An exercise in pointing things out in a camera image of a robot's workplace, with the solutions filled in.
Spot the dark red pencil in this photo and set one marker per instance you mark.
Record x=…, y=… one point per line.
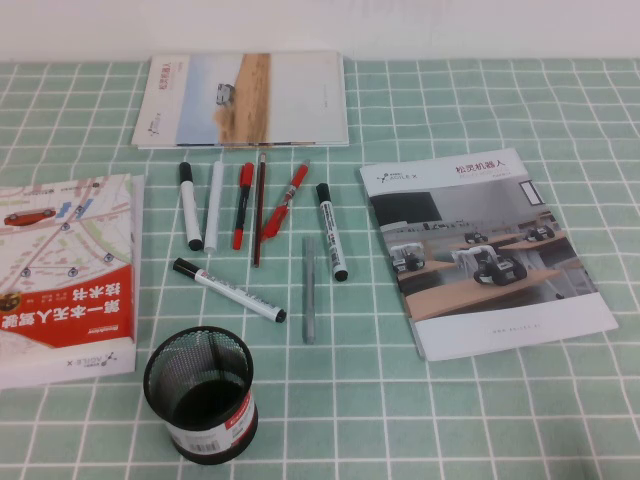
x=259, y=210

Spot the white AgileX brochure red title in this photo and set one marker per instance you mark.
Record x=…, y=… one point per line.
x=157, y=100

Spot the red and white map book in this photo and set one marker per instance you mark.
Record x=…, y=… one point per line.
x=75, y=367

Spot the AgileX brochure robot lab photo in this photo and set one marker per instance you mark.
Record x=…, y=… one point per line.
x=480, y=250

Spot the grey pen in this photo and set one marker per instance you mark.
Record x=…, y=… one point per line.
x=309, y=295

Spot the desert landscape brochure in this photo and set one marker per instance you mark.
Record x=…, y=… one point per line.
x=250, y=100

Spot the black mesh pen holder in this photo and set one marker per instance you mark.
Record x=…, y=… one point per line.
x=200, y=430

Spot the red and black pen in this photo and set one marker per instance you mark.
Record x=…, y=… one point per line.
x=242, y=210

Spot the all white marker pen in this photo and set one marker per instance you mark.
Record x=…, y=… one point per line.
x=215, y=210

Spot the plain white marker black cap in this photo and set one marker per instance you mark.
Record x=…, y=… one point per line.
x=190, y=210

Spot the red gel pen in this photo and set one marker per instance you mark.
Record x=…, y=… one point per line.
x=285, y=200

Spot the printed white marker black cap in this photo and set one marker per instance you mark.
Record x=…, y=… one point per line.
x=331, y=235
x=230, y=290

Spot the red map cover book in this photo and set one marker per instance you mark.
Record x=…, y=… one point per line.
x=75, y=300

